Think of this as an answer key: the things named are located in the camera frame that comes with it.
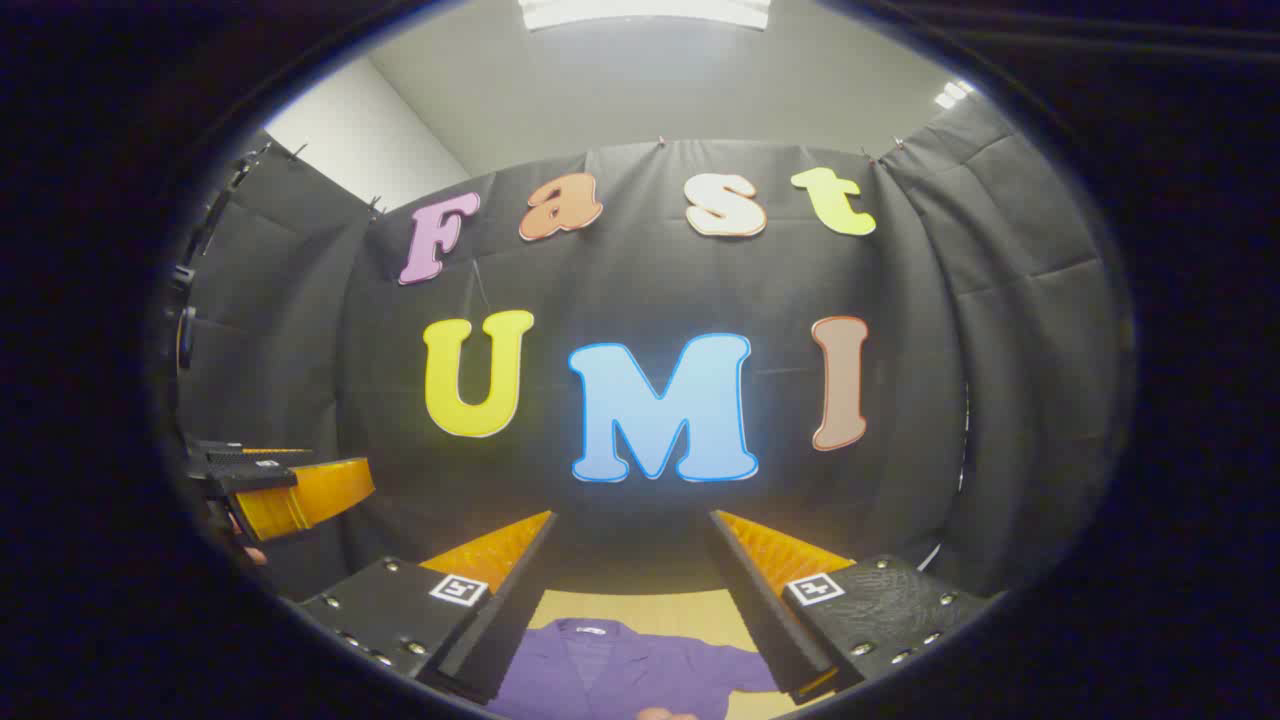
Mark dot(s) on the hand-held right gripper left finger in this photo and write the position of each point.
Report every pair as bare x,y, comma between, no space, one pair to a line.
500,620

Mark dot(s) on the black metal stand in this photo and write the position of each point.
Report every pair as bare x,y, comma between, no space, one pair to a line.
186,338

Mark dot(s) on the white ceiling light panel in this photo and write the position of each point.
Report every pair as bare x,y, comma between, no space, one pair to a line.
645,12
952,94

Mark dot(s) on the black backdrop cloth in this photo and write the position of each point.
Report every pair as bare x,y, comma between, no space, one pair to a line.
640,280

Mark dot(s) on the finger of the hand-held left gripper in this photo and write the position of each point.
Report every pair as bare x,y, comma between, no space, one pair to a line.
310,495

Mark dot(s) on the purple collared shirt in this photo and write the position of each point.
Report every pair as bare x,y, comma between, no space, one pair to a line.
640,670

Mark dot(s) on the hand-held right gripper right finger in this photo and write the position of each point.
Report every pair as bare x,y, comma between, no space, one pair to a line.
770,620

